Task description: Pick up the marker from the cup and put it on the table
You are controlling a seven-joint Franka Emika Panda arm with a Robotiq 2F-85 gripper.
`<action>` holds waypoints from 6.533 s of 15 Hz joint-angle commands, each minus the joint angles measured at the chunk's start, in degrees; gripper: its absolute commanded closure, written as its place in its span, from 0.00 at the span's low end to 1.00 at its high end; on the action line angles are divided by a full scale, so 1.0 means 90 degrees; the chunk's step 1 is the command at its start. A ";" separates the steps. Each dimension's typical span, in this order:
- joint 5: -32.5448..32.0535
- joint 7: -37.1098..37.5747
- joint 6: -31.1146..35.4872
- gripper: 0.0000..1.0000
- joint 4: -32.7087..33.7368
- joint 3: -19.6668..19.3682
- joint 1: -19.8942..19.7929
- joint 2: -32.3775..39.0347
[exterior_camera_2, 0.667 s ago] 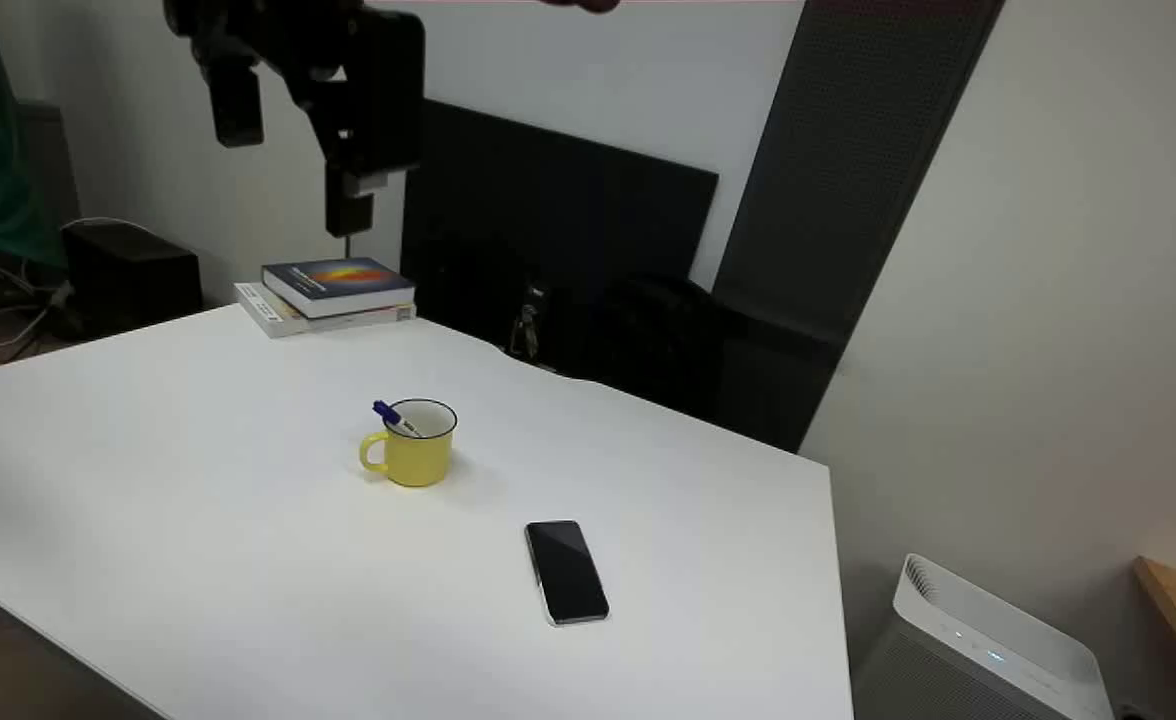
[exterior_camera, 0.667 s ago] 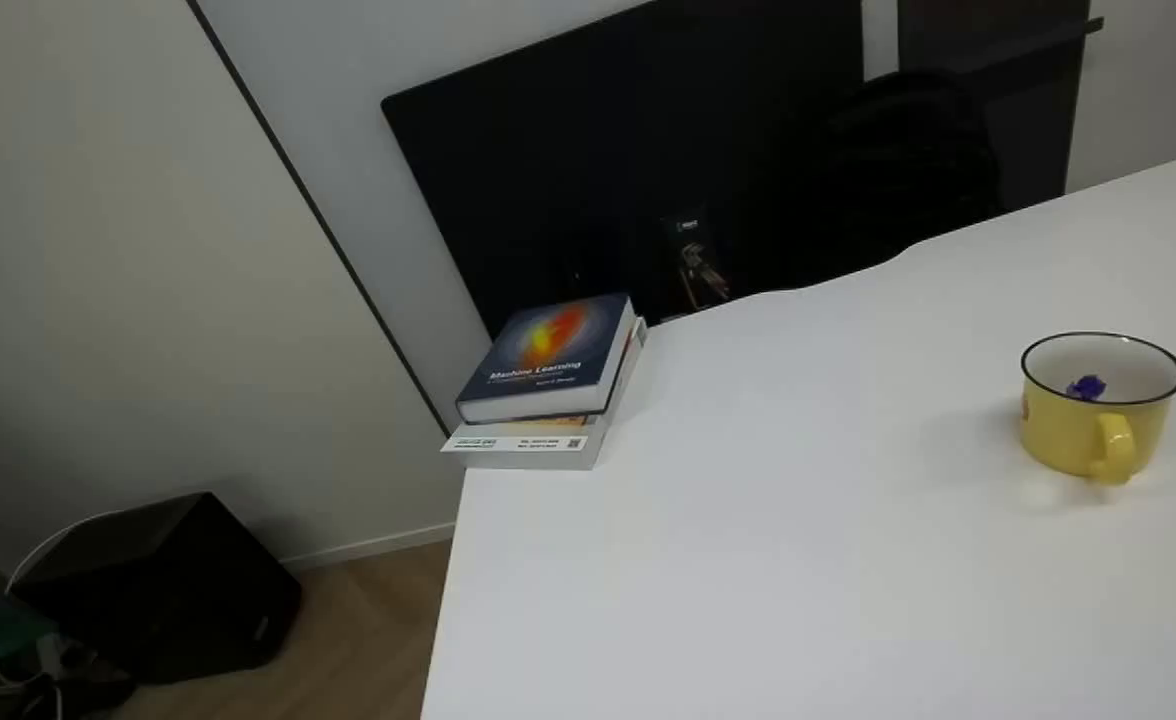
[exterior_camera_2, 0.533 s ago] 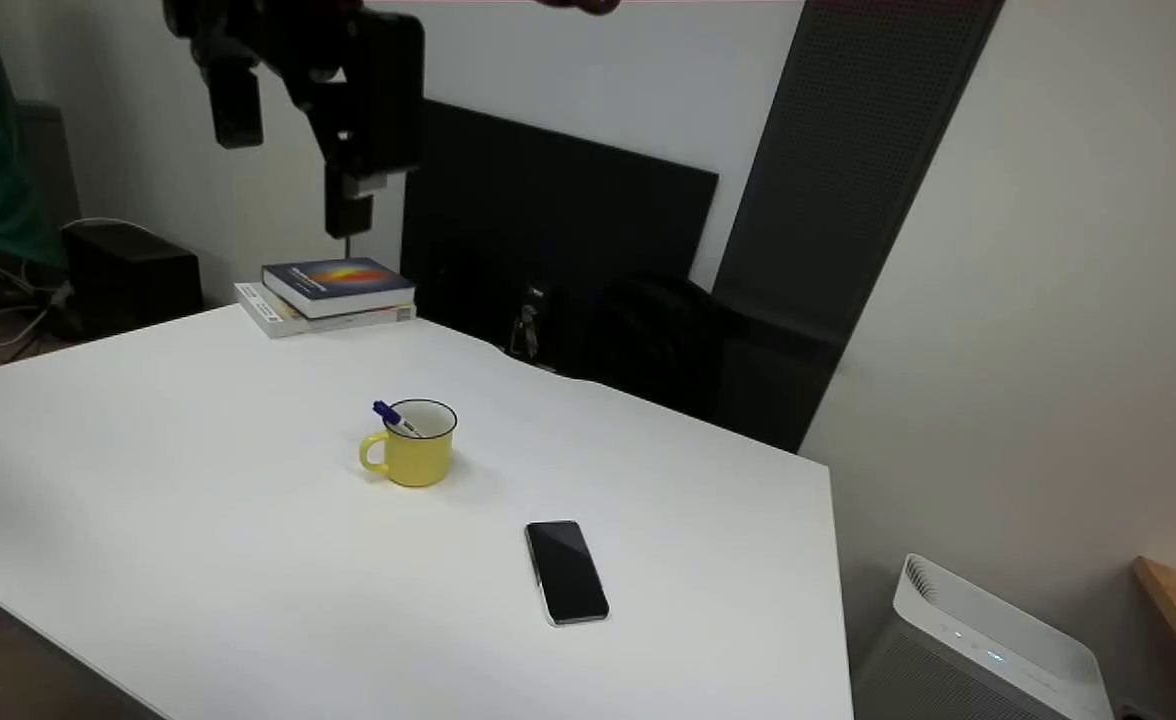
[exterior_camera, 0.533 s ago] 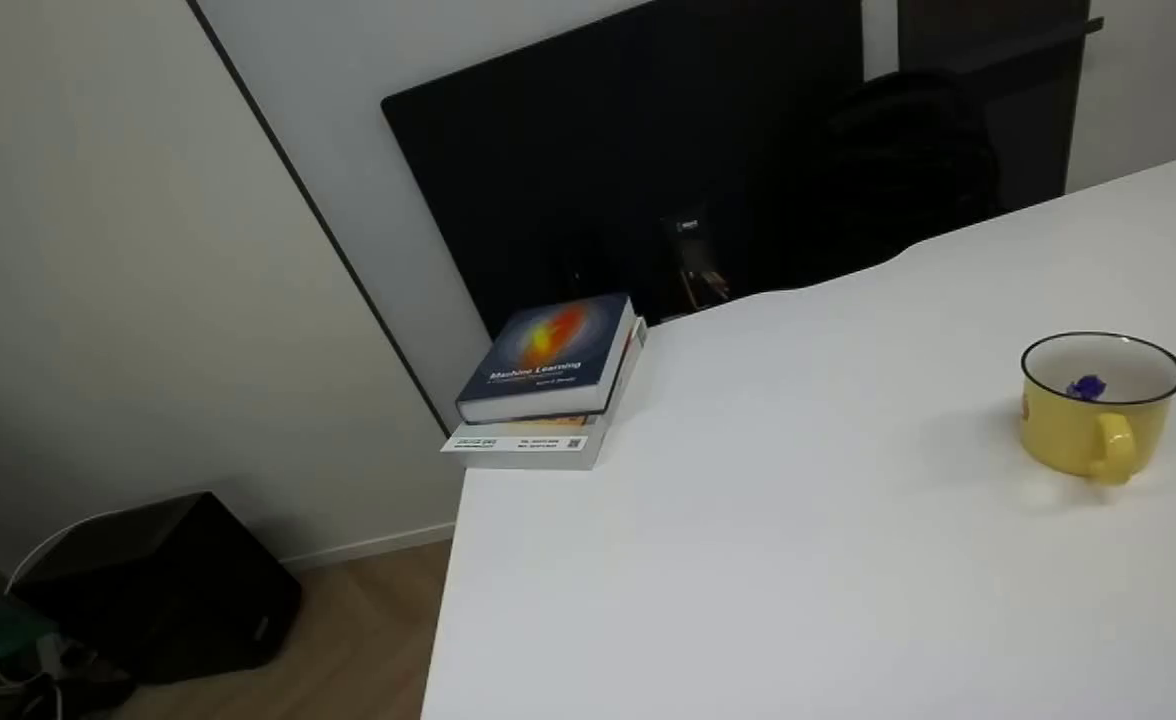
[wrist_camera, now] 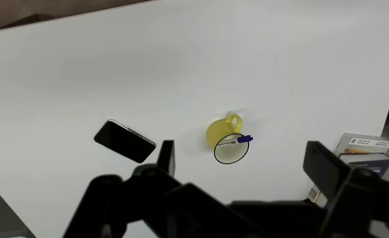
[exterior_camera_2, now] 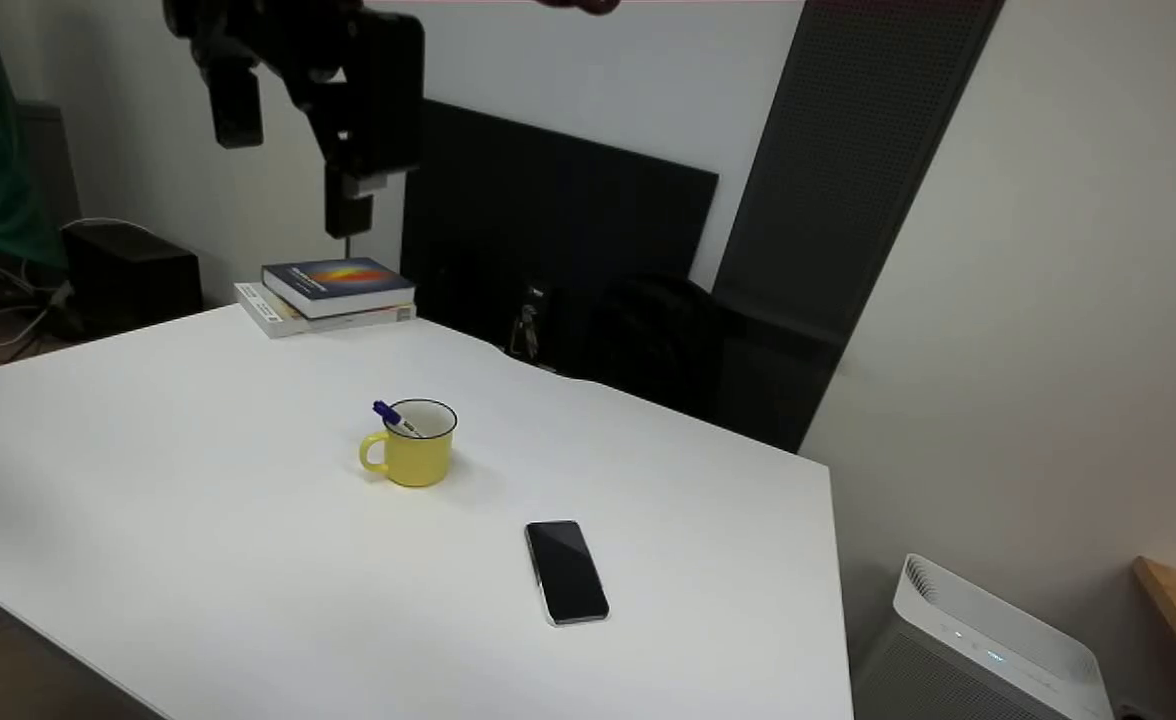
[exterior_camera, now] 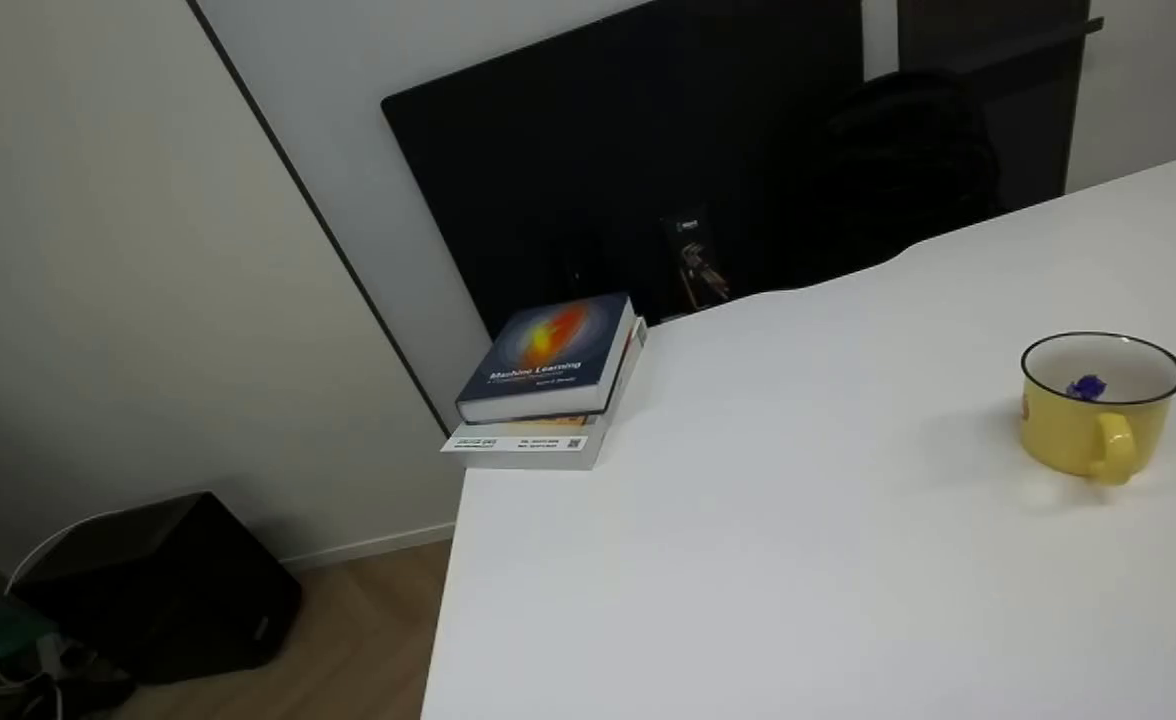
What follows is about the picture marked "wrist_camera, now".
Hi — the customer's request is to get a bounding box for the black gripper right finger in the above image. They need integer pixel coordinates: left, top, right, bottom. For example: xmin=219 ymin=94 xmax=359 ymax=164
xmin=302 ymin=141 xmax=353 ymax=203

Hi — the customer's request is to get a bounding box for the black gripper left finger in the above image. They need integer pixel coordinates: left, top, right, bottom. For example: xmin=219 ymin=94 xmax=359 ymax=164
xmin=155 ymin=139 xmax=178 ymax=179

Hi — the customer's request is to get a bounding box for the blue capped white marker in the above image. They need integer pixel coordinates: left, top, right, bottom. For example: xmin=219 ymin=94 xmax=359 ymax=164
xmin=224 ymin=134 xmax=254 ymax=147

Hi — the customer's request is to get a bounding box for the yellow enamel cup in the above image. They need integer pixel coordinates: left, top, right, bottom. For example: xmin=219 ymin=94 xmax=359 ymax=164
xmin=205 ymin=113 xmax=252 ymax=167

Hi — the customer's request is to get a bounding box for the dark blue book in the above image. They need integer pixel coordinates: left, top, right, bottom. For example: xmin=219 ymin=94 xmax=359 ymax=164
xmin=338 ymin=151 xmax=389 ymax=179

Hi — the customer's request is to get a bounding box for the black smartphone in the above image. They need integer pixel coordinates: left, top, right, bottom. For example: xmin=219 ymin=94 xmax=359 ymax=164
xmin=93 ymin=118 xmax=158 ymax=164

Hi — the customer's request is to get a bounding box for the white book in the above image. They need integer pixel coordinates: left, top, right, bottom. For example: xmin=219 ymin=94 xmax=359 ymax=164
xmin=307 ymin=133 xmax=389 ymax=209

